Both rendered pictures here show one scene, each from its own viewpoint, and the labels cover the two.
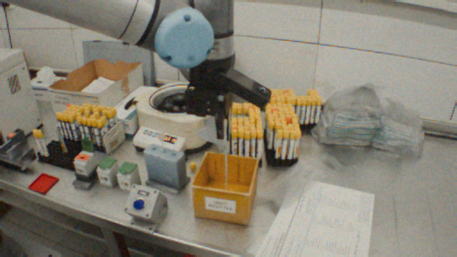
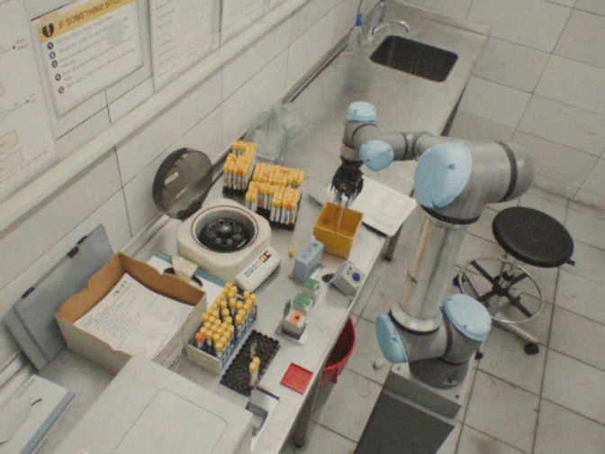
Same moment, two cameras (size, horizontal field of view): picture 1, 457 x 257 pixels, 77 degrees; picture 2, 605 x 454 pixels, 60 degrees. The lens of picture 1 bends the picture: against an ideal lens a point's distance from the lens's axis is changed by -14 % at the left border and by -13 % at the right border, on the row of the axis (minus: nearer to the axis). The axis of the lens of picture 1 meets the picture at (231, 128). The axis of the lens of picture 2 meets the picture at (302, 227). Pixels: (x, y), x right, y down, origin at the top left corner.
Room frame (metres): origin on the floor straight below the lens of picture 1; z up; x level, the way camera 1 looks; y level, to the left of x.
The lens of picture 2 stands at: (0.65, 1.23, 2.12)
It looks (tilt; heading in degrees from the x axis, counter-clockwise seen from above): 45 degrees down; 273
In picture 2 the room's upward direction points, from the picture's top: 8 degrees clockwise
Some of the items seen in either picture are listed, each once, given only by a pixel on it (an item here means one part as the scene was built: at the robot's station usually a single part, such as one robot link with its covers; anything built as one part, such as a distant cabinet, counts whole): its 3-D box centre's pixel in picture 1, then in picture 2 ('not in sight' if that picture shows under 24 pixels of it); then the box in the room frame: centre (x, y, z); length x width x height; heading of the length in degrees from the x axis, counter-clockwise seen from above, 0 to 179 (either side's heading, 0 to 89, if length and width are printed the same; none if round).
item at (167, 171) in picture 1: (165, 167); (308, 261); (0.67, 0.17, 0.92); 0.10 x 0.07 x 0.10; 65
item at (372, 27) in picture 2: not in sight; (391, 26); (0.46, -1.60, 0.94); 0.24 x 0.17 x 0.14; 163
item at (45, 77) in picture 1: (47, 81); (18, 424); (1.23, 0.81, 0.94); 0.22 x 0.12 x 0.13; 77
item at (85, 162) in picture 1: (86, 166); (294, 323); (0.67, 0.40, 0.92); 0.05 x 0.04 x 0.06; 164
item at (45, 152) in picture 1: (61, 143); (251, 352); (0.77, 0.52, 0.93); 0.17 x 0.09 x 0.11; 73
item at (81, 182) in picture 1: (88, 173); (293, 329); (0.67, 0.40, 0.89); 0.09 x 0.05 x 0.04; 164
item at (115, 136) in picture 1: (89, 132); (223, 331); (0.86, 0.46, 0.91); 0.20 x 0.10 x 0.07; 73
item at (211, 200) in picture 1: (226, 187); (337, 230); (0.59, 0.01, 0.93); 0.13 x 0.13 x 0.10; 78
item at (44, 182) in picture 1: (43, 183); (297, 377); (0.64, 0.54, 0.88); 0.07 x 0.07 x 0.01; 73
